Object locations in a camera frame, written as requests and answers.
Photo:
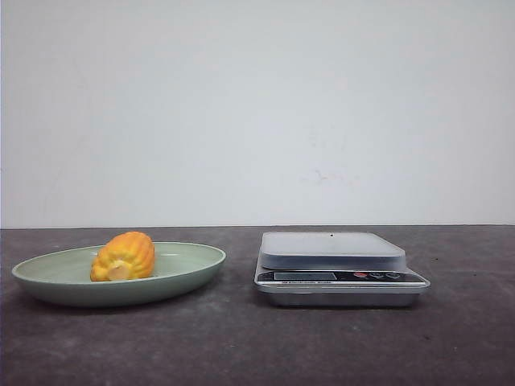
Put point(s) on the yellow corn cob piece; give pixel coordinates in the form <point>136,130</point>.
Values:
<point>128,256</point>

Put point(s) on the silver digital kitchen scale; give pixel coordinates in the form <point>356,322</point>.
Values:
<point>357,269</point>

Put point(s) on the green oval plate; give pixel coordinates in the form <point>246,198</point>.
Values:
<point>62,277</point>

